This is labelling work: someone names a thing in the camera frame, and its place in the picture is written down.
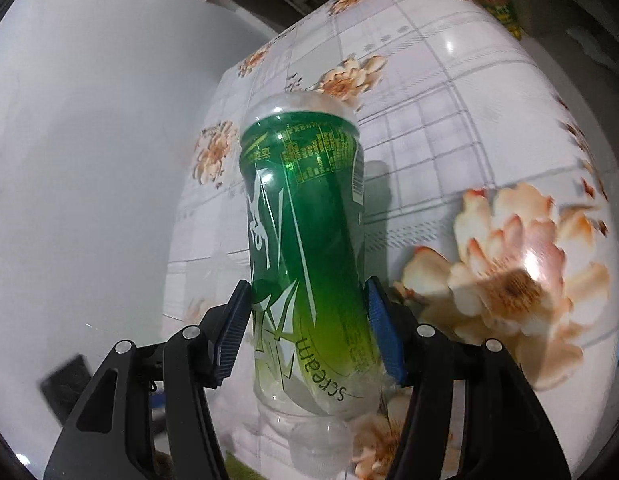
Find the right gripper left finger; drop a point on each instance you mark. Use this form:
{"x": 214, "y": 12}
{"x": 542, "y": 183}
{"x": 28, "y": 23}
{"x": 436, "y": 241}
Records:
{"x": 109, "y": 433}

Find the floral tablecloth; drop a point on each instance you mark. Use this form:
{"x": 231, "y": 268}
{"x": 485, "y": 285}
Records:
{"x": 484, "y": 210}

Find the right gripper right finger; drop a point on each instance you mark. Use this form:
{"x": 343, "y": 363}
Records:
{"x": 506, "y": 433}

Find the green white towel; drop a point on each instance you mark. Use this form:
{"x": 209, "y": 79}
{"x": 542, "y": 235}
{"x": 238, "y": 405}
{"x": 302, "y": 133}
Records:
{"x": 237, "y": 470}

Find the green plastic drink bottle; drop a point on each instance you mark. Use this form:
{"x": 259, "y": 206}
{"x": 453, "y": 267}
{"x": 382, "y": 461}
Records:
{"x": 317, "y": 366}

